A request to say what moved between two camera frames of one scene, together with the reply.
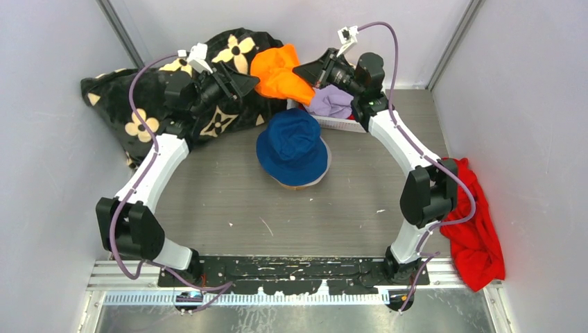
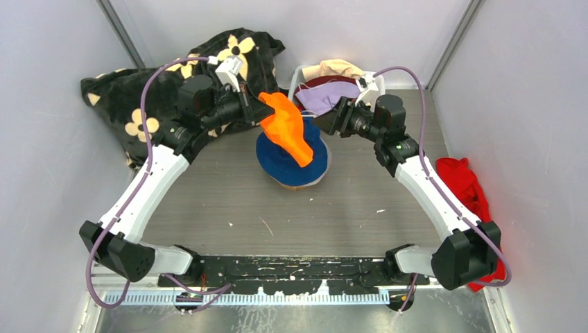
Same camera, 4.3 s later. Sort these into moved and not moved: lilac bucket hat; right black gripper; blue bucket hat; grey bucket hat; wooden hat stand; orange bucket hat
Moved: orange bucket hat; right black gripper
Not moved: grey bucket hat; lilac bucket hat; wooden hat stand; blue bucket hat
